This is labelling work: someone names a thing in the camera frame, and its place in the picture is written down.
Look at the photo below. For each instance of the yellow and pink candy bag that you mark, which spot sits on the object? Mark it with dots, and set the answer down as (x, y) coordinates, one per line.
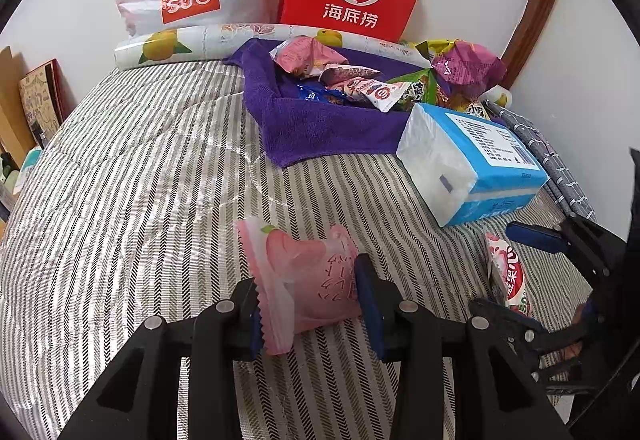
(465, 65)

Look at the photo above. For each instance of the red and white candy packet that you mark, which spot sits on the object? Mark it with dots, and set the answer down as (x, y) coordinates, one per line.
(507, 275)

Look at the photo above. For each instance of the pink peach snack packet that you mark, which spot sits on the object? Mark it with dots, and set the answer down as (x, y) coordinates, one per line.
(305, 280)

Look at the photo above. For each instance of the wooden door frame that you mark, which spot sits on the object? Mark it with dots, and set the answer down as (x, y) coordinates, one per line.
(540, 15)

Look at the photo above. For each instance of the long pink snack packet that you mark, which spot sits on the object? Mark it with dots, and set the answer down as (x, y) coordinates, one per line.
(385, 95)

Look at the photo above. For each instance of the framed picture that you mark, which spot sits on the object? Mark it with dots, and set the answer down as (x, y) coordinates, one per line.
(42, 105)

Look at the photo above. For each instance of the lemon print paper roll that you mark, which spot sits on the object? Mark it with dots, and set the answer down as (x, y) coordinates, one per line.
(210, 40)

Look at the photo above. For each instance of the white and pink snack packet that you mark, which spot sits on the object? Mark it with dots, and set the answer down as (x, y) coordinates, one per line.
(350, 72)

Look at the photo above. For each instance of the blue tissue pack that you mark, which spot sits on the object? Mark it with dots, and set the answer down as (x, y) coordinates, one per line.
(480, 155)

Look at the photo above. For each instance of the grey plaid cloth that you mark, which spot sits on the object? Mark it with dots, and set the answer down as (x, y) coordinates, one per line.
(560, 170)

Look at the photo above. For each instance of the blue snack packet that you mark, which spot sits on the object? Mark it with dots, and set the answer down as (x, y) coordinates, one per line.
(310, 94)

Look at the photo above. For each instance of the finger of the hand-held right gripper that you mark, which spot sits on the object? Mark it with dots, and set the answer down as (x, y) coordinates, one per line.
(537, 237)
(510, 320)

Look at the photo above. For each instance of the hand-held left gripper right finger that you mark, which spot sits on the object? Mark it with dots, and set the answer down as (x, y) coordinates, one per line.
(370, 310)

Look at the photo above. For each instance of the green snack packet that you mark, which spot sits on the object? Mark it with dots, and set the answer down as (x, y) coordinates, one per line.
(415, 90)

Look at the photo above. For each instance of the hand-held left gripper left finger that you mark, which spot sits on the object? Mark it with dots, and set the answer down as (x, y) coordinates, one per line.
(242, 320)

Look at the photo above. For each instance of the purple towel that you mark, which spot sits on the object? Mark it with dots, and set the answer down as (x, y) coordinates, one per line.
(320, 125)

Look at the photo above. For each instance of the teal box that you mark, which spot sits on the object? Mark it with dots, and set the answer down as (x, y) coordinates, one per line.
(30, 170)

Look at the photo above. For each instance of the yellow snack packet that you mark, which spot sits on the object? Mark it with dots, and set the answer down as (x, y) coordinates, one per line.
(477, 111)

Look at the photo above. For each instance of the crinkled pink snack packet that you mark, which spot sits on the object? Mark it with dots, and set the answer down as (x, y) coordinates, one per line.
(305, 55)

